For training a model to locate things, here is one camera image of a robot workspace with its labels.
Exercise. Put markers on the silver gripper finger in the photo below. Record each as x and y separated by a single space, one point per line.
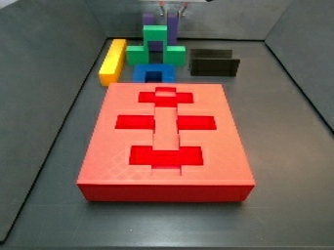
162 8
182 10

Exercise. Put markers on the purple U-shaped block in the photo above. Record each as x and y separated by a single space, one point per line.
155 46

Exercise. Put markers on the red puzzle board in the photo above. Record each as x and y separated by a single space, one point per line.
166 146

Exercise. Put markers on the green arch block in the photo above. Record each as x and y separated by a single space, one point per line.
157 33

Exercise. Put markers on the black H-shaped block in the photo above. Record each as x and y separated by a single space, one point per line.
213 62

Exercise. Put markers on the blue U-shaped block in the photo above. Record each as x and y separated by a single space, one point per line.
157 72

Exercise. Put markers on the yellow long block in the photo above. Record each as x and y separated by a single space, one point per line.
113 64

